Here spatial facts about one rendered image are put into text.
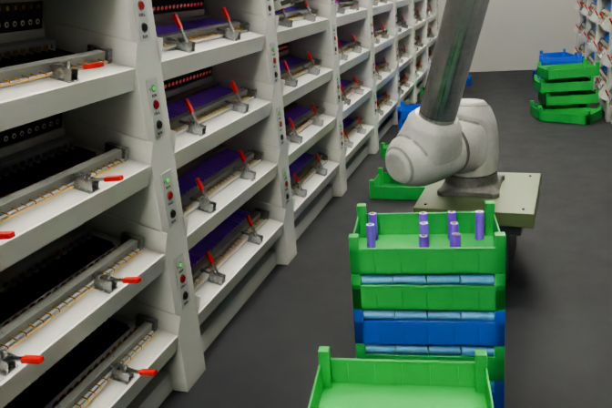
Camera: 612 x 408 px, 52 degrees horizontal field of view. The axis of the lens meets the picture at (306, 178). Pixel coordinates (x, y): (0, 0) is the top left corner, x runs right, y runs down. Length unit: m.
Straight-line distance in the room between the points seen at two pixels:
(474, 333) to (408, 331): 0.13
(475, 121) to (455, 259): 0.69
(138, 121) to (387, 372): 0.69
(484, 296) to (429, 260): 0.13
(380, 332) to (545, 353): 0.47
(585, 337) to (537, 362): 0.17
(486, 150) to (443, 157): 0.21
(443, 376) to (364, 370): 0.14
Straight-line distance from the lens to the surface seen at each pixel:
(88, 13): 1.36
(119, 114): 1.35
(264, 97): 1.96
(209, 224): 1.59
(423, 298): 1.30
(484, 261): 1.27
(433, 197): 1.94
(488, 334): 1.34
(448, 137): 1.71
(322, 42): 2.61
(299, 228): 2.33
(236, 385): 1.56
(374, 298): 1.30
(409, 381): 1.23
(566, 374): 1.59
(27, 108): 1.08
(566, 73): 4.07
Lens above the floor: 0.88
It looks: 17 degrees down
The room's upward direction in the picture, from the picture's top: 5 degrees counter-clockwise
